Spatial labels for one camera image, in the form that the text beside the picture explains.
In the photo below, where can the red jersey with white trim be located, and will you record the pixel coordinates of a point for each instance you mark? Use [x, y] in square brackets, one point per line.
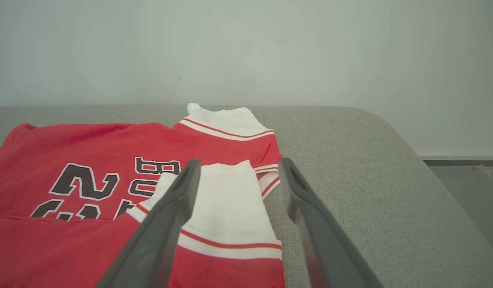
[70, 248]

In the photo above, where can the white wall baseboard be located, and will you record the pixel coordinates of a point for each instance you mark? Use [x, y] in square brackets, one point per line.
[462, 155]

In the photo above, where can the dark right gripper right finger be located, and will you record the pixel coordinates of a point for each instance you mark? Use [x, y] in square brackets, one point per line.
[326, 248]

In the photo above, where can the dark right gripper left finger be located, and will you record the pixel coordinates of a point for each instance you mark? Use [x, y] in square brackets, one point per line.
[158, 240]

